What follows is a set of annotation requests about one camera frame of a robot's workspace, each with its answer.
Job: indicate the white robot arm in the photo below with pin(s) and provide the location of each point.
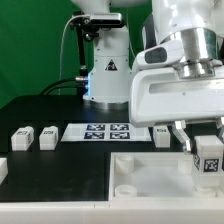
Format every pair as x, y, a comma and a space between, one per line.
199, 24

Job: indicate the black mount pole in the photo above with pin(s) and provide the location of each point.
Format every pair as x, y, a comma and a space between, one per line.
83, 72

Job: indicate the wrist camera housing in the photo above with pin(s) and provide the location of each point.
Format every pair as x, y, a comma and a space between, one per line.
166, 54

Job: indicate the black camera on mount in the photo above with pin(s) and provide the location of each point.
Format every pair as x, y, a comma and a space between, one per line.
90, 24

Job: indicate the marker sheet with tags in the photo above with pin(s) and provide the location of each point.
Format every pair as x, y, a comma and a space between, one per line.
75, 132

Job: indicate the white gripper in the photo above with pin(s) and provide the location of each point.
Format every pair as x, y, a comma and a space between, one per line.
159, 96

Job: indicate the white obstacle fence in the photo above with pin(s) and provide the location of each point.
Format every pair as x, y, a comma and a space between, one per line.
153, 211

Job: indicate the white square tabletop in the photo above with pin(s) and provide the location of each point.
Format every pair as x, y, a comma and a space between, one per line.
159, 176

